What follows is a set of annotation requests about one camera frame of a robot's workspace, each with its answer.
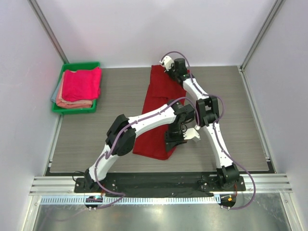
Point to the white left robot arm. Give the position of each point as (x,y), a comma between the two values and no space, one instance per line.
(124,131)

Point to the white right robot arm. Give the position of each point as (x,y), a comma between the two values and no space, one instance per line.
(207,115)

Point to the salmon folded t-shirt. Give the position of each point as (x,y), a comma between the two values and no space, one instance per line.
(70,105)

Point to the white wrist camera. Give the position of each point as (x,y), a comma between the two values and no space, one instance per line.
(167,63)
(192,134)

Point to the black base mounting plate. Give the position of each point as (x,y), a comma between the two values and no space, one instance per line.
(169,184)

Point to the grey-blue folded t-shirt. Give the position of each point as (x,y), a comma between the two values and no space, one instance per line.
(54,95)

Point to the slotted cable duct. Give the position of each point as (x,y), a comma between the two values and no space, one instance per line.
(96,200)

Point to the green plastic bin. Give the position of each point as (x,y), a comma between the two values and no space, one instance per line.
(75,67)

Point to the aluminium front rail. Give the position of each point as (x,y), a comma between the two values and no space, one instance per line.
(54,185)

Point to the left aluminium frame post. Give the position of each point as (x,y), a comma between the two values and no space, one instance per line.
(48,30)

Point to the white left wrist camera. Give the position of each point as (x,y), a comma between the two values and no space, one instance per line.
(192,134)

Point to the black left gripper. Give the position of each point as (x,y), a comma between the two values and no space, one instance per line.
(171,143)

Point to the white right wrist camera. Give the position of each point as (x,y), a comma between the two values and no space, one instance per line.
(167,63)

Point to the aluminium frame post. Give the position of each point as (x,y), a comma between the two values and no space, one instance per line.
(262,32)
(48,30)

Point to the right aluminium frame post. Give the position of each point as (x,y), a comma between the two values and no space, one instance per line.
(262,32)

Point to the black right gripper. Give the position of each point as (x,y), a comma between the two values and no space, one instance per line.
(171,71)

